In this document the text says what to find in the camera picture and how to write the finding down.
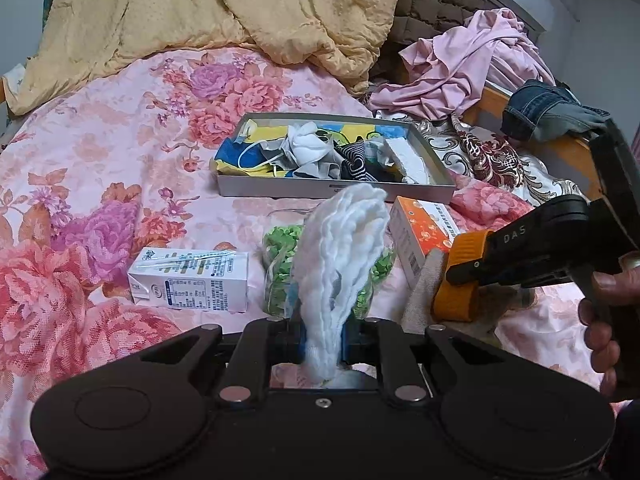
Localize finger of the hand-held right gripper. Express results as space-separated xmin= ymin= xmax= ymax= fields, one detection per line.
xmin=432 ymin=282 xmax=481 ymax=323
xmin=446 ymin=195 xmax=593 ymax=288

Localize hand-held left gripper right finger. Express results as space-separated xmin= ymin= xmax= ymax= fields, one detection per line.
xmin=344 ymin=319 xmax=506 ymax=406

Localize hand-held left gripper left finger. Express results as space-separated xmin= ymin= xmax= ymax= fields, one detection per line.
xmin=140 ymin=320 xmax=307 ymax=407

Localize beige cloth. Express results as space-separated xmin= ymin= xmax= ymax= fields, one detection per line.
xmin=401 ymin=250 xmax=451 ymax=333

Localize white cotton towel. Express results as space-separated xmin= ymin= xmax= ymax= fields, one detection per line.
xmin=291 ymin=183 xmax=392 ymax=388

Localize white foam block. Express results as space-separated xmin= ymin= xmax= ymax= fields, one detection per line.
xmin=382 ymin=137 xmax=432 ymax=184

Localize black white striped sock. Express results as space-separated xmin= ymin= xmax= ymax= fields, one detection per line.
xmin=332 ymin=141 xmax=383 ymax=183

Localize grey box with painted bottom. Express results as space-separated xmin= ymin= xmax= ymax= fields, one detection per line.
xmin=214 ymin=112 xmax=457 ymax=204

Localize grey cloth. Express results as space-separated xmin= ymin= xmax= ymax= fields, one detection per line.
xmin=292 ymin=157 xmax=346 ymax=180

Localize person's right hand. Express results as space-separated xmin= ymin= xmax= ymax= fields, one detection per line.
xmin=579 ymin=255 xmax=640 ymax=401

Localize orange medicine box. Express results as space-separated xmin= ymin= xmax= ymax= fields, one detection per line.
xmin=387 ymin=196 xmax=462 ymax=288

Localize bag of green pieces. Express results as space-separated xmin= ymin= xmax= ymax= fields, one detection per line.
xmin=261 ymin=224 xmax=398 ymax=322

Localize brocade patterned cloth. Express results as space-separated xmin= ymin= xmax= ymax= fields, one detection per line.
xmin=372 ymin=107 xmax=591 ymax=206

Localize blue jeans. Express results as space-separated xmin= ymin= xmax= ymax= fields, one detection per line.
xmin=501 ymin=79 xmax=612 ymax=143

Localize white milk carton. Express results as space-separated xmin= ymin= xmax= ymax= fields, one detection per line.
xmin=127 ymin=248 xmax=250 ymax=314

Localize pink garment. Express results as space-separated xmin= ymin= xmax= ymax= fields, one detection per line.
xmin=367 ymin=8 xmax=556 ymax=120

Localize grey face mask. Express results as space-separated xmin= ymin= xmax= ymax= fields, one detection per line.
xmin=235 ymin=130 xmax=301 ymax=173

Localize pink floral bed sheet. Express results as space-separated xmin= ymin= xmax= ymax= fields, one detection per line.
xmin=0 ymin=47 xmax=601 ymax=480

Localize yellow quilt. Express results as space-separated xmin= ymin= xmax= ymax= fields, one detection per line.
xmin=10 ymin=0 xmax=408 ymax=116

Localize wooden bed rail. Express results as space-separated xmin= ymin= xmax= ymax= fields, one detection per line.
xmin=460 ymin=85 xmax=608 ymax=201

